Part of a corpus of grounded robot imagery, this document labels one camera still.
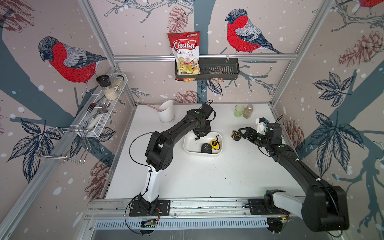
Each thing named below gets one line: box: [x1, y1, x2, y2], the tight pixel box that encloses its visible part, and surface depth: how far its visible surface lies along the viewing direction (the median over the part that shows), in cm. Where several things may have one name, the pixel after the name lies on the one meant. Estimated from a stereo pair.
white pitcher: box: [157, 99, 176, 124], surface depth 106 cm
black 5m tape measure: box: [201, 143, 212, 154], surface depth 94 cm
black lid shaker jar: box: [96, 74, 118, 101], surface depth 77 cm
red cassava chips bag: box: [167, 31, 201, 83], surface depth 85 cm
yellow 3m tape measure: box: [210, 134, 220, 150], surface depth 97 cm
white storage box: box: [183, 131, 224, 157], surface depth 97 cm
